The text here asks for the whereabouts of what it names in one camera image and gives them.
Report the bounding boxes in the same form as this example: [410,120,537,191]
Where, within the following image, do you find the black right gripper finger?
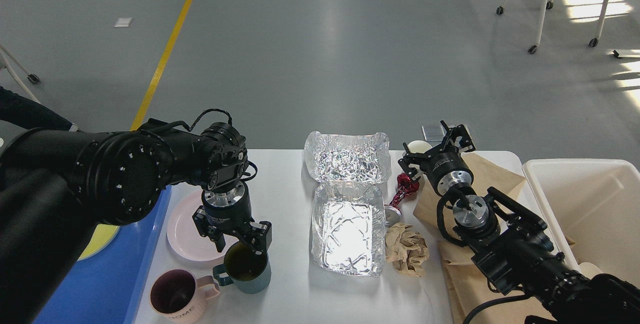
[439,121,476,154]
[398,142,432,182]

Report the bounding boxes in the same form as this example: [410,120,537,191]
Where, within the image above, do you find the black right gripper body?
[420,151,474,197]

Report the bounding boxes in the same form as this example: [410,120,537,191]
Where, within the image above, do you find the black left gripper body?
[201,182,253,238]

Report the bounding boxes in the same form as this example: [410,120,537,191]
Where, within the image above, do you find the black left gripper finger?
[192,207,226,253]
[235,221,272,255]

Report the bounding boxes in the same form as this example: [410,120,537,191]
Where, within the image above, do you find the pink plastic plate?
[167,191,238,262]

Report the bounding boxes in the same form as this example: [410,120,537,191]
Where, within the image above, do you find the teal mug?
[212,242,272,294]

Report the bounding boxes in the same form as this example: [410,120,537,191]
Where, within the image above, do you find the pink mug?
[150,269,220,323]

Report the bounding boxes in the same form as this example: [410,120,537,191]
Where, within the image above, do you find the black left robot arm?
[0,115,272,323]

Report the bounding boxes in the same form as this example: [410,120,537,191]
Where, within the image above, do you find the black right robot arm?
[398,121,640,323]

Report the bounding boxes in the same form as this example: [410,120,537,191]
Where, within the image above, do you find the white paper cup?
[407,141,432,154]

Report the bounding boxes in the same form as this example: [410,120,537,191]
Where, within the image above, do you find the red foil wrapper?
[389,173,420,208]

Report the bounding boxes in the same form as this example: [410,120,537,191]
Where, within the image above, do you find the small grey metal plate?
[422,123,470,142]

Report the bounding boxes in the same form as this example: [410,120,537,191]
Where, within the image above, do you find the open aluminium foil container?
[304,131,391,277]

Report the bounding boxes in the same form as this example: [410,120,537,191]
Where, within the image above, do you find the crumpled brown paper ball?
[384,223,430,278]

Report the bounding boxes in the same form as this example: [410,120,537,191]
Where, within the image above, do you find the yellow plastic plate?
[78,224,120,261]

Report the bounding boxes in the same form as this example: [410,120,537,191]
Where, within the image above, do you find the blue plastic tray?
[35,187,172,323]

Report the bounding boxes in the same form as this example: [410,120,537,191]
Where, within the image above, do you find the brown paper bag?
[413,151,552,323]

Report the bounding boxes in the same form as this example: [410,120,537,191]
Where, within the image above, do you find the white plastic bin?
[522,158,640,286]

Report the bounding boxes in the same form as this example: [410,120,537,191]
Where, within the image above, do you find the person leg with shoe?
[0,87,79,132]

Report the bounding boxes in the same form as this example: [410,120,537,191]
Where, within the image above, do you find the white chair leg left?
[0,44,42,104]

